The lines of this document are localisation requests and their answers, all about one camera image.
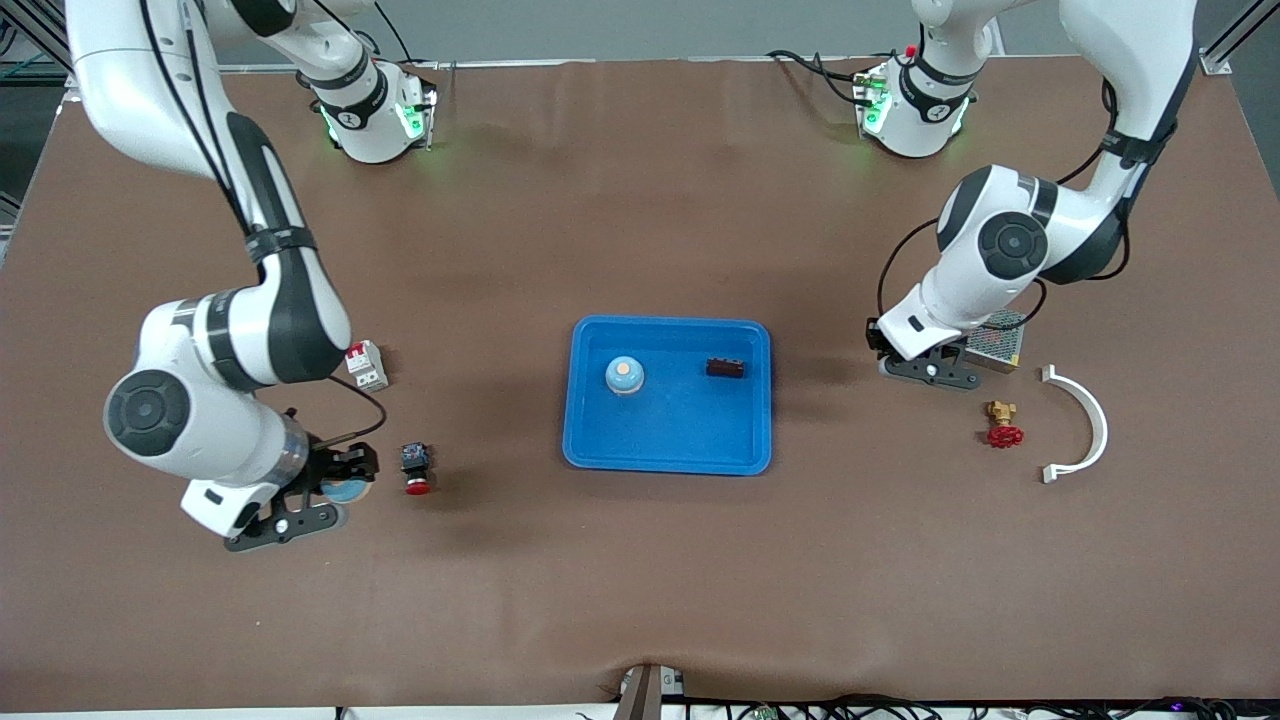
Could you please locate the red emergency stop button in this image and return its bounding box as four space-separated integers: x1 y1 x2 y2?
400 442 434 497

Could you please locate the white red circuit breaker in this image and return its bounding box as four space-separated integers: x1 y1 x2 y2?
345 340 390 393

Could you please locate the metal mesh power supply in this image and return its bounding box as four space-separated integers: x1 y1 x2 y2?
965 308 1028 374

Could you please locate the blue plastic tray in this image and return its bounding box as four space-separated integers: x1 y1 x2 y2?
562 316 773 477

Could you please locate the brown table cover sheet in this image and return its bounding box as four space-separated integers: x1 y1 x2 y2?
0 55 1280 713

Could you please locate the brass valve red handle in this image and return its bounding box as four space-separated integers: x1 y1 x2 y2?
983 400 1025 450

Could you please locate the white curved plastic bracket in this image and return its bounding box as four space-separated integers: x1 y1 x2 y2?
1040 364 1109 485

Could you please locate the black left arm base cable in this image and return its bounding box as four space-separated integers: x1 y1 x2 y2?
766 48 876 106

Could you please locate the black arm base cable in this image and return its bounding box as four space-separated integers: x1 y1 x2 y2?
766 48 876 106
375 0 441 71

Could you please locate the grey metal table bracket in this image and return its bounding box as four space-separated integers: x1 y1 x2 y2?
612 663 689 720

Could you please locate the black right arm base cable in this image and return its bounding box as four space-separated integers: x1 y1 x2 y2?
375 0 441 71

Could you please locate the aluminium frame post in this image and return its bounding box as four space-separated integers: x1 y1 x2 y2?
0 0 76 101
1200 0 1280 77

